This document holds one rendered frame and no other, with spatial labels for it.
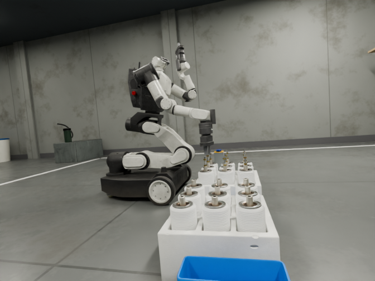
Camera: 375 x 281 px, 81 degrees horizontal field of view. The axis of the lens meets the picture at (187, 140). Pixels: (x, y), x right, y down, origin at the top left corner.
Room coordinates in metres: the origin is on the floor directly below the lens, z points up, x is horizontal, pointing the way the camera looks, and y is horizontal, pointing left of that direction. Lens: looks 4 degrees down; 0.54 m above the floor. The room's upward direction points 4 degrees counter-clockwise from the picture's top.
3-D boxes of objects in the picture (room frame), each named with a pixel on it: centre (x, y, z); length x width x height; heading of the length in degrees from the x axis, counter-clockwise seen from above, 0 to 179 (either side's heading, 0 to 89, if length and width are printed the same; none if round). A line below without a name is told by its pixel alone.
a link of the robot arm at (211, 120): (1.43, -0.14, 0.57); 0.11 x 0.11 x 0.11; 73
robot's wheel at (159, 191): (1.49, 0.21, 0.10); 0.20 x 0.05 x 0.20; 76
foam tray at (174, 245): (0.87, -0.10, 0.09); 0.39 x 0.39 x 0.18; 78
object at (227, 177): (1.29, -0.21, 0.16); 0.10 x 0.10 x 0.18
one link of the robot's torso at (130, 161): (1.81, 0.42, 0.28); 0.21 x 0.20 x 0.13; 76
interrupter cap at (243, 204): (0.73, -0.19, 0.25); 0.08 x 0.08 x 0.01
